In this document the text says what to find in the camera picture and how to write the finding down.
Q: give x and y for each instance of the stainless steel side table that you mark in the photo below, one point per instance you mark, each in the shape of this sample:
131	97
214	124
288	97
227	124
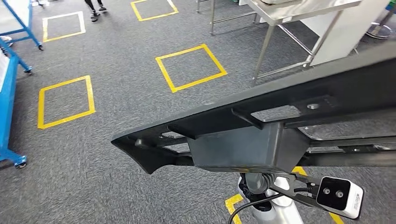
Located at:
294	10

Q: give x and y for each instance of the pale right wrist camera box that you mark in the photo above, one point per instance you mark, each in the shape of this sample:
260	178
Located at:
334	193

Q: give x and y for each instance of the round metal stand base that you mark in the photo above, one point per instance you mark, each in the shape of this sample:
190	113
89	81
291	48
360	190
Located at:
379	31

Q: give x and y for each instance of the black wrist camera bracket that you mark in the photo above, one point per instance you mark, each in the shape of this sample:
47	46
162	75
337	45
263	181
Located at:
297	182

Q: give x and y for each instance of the stainless steel table frame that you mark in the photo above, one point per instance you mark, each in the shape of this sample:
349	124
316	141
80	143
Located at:
212	15

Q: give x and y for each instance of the black plastic frame part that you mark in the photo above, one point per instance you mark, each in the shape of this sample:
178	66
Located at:
247	151

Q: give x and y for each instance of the blue wheeled shelf rack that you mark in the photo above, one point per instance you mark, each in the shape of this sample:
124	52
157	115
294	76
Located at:
29	31
4	108

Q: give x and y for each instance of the white panel cabinet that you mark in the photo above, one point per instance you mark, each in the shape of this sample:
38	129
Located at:
346	31

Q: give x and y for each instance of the person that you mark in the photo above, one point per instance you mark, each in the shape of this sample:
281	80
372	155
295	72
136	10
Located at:
93	15

